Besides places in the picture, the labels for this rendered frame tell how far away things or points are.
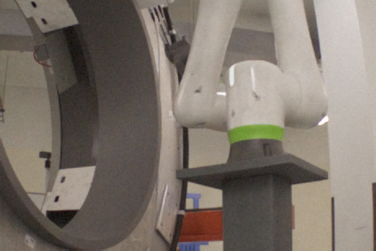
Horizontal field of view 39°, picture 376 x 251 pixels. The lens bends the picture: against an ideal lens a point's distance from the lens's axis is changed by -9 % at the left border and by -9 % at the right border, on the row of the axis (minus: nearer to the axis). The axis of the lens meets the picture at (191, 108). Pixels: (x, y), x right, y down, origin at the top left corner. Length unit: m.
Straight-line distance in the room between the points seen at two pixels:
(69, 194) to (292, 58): 0.83
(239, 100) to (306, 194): 10.51
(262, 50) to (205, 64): 5.84
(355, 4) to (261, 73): 3.42
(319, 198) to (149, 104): 10.25
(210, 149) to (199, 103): 9.65
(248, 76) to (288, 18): 0.28
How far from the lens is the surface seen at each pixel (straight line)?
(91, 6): 1.75
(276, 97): 1.26
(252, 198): 1.20
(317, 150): 12.06
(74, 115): 2.03
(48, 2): 1.84
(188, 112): 1.45
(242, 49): 7.17
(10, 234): 1.17
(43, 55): 1.90
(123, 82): 1.79
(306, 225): 11.66
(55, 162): 2.05
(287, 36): 1.45
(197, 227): 2.35
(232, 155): 1.23
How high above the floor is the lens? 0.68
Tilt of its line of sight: 17 degrees up
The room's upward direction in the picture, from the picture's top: 1 degrees counter-clockwise
